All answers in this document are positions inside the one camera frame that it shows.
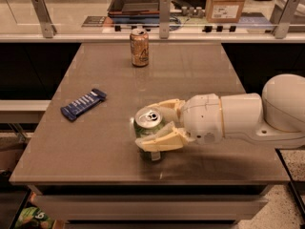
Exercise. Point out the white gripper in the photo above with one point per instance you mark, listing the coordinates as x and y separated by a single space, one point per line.
203 118

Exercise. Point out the green soda can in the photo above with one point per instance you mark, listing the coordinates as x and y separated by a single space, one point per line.
148 121

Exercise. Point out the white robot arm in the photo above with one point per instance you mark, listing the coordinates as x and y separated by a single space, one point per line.
276 117

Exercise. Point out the orange soda can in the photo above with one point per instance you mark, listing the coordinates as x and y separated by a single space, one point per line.
139 47

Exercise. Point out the blue snack bar wrapper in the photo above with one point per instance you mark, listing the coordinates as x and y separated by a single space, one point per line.
82 104

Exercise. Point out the dark open tray bin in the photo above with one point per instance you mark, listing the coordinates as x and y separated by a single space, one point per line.
133 7

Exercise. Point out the cardboard box with label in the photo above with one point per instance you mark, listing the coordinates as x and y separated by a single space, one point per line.
224 11

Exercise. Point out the table drawer front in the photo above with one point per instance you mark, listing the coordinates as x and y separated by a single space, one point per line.
70 208

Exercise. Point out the green snack bag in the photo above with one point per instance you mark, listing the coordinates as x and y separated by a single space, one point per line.
33 218

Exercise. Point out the middle metal glass bracket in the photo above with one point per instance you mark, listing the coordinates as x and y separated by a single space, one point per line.
164 18

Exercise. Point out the metal glass bracket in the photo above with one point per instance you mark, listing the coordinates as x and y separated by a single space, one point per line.
47 27
164 18
283 24

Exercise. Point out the left metal glass bracket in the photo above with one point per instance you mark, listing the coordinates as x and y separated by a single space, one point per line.
47 27

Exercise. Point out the right metal glass bracket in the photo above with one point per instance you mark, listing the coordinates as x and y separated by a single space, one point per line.
283 24

